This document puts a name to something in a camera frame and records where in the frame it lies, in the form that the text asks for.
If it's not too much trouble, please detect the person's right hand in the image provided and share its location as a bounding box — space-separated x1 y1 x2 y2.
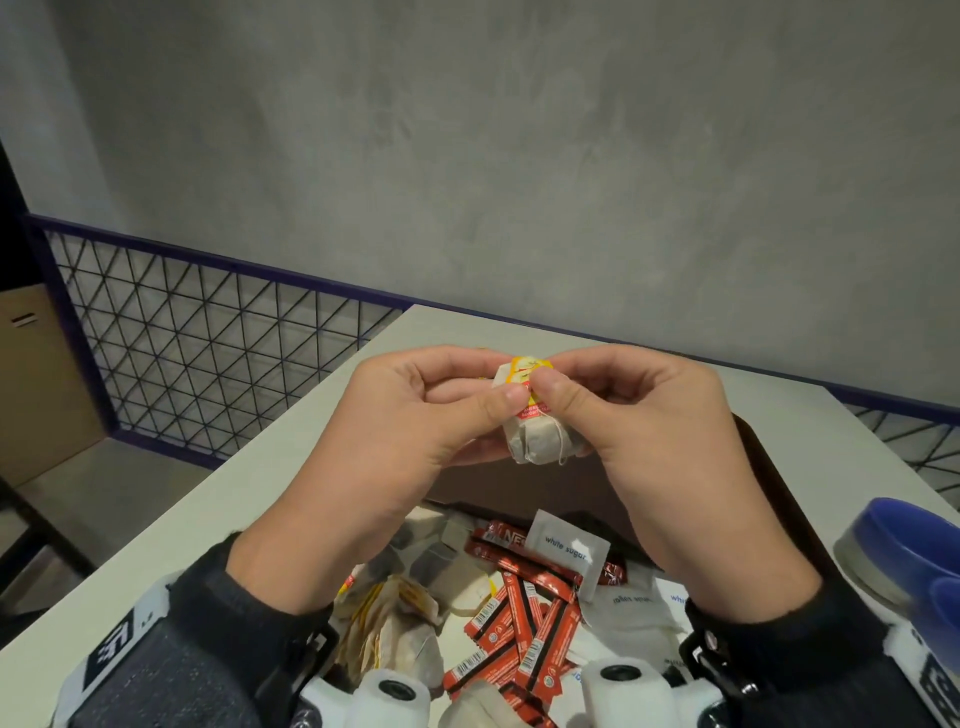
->
528 344 824 625

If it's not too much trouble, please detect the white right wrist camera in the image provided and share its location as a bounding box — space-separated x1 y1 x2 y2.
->
581 658 725 728

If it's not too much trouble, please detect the black metal furniture frame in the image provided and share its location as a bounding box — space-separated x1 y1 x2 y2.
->
0 472 99 624

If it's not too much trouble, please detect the person's left hand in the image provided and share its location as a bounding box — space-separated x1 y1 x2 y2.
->
224 344 535 616

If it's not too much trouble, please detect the blue and white bowl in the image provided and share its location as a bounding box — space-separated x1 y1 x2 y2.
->
833 497 960 624
926 577 960 676

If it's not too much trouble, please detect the dark blue cabinet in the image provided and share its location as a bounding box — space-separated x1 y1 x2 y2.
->
0 142 31 294

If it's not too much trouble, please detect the tea bag with yellow tag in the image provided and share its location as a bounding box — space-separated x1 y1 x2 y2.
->
491 356 586 466

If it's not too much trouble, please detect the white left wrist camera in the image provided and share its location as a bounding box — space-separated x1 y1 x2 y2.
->
299 667 433 728

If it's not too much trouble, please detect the black wrist strap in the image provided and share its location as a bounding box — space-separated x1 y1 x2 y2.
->
52 532 339 728
682 573 960 728

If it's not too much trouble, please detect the pile of tea bags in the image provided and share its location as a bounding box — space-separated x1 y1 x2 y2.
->
333 506 511 728

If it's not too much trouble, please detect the pile of white sugar sachets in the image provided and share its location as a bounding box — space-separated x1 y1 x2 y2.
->
523 508 699 676

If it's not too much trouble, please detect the brown plastic tray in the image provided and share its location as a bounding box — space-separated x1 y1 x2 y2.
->
423 412 841 579

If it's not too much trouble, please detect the brown cardboard box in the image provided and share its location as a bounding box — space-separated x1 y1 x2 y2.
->
0 283 106 489

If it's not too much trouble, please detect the black right wrist strap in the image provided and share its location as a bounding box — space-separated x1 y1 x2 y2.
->
682 573 960 728

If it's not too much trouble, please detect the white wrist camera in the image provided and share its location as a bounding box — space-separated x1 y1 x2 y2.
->
299 667 433 728
581 658 725 728

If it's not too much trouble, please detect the pile of red coffee sticks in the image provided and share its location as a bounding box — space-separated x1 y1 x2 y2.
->
442 521 628 728

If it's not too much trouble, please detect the black left wrist strap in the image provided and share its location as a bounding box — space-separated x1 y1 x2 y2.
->
52 532 339 728

